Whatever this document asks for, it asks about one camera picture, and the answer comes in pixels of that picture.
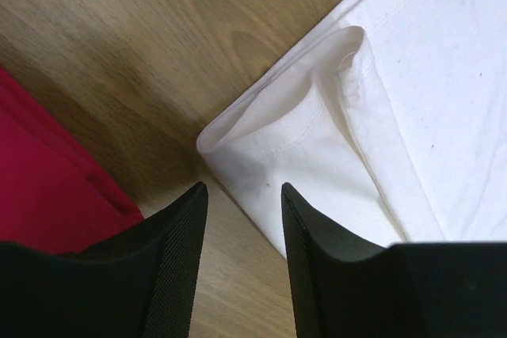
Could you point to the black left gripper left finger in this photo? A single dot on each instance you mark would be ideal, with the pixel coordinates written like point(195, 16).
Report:
point(139, 283)

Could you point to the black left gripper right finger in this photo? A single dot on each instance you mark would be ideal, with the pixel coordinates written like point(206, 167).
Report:
point(345, 286)

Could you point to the white t shirt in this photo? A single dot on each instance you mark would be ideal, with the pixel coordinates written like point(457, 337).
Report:
point(389, 117)

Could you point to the folded magenta t shirt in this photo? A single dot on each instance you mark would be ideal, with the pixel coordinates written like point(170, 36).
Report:
point(55, 197)

